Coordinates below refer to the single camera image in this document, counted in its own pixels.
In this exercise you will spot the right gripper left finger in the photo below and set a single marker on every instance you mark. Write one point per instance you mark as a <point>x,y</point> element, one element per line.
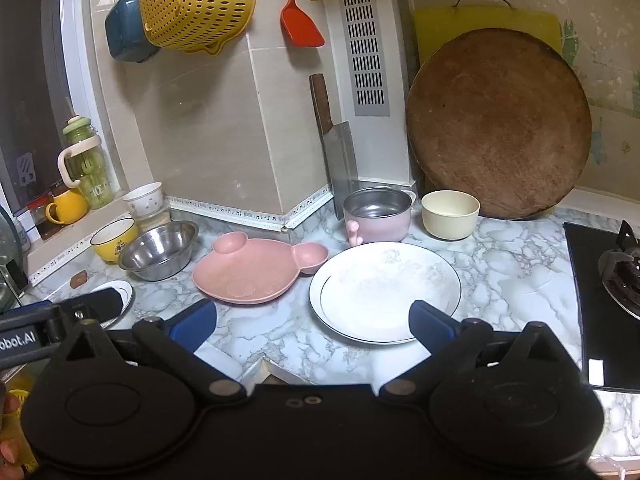
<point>182,333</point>

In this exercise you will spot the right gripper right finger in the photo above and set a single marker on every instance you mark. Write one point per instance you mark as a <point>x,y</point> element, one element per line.
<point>440,333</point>

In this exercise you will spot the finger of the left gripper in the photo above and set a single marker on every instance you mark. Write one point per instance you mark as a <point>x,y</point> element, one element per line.
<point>103,305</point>

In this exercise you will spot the pink bear-shaped plate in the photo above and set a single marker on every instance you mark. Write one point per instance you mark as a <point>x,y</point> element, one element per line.
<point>247,271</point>

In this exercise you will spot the stainless steel bowl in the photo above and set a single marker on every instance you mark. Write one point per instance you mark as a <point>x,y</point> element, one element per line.
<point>161,252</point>

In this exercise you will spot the white ceramic plate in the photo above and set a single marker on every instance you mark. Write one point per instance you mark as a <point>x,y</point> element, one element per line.
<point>365,293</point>

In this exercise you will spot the cream plastic bowl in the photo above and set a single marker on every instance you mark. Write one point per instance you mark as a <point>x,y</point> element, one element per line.
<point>450,214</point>

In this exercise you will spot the pink steel-lined pot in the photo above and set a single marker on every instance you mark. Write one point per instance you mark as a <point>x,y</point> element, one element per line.
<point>375,215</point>

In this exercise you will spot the person's left hand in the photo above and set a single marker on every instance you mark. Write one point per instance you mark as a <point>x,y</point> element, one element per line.
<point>12,442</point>

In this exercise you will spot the small white dish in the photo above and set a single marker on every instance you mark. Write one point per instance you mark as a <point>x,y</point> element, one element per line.
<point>126,293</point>

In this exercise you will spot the small brown object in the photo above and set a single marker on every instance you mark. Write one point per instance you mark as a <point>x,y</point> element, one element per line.
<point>78,279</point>

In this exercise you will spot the yellow ceramic bowl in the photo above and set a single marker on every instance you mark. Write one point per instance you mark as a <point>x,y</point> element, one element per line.
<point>109,241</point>

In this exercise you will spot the yellow mug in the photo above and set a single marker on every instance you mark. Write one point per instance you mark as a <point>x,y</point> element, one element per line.
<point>67,208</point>

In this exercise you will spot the white floral bowl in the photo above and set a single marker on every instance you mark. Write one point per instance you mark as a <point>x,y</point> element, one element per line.
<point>145,200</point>

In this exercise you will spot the black gas stove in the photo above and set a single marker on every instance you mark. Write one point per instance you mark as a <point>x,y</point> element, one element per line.
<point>610,336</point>

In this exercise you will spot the stove burner grate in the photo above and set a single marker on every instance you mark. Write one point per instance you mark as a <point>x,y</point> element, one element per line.
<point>619,270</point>

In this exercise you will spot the round wooden cutting board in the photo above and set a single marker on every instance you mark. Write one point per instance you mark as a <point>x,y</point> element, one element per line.
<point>500,115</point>

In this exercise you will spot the blue hanging container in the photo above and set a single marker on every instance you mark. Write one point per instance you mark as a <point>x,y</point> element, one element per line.
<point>125,35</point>

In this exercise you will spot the yellow plastic colander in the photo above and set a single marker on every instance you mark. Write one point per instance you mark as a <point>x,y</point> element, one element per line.
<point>195,25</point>

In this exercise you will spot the red silicone spatula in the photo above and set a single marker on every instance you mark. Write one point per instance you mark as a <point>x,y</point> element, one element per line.
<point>300,27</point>

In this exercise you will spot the cleaver with wooden handle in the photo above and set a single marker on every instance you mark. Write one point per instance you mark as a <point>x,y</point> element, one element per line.
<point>336,139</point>

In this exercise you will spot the grey wall vent grille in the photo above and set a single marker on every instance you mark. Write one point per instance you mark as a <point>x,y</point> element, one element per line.
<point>365,56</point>

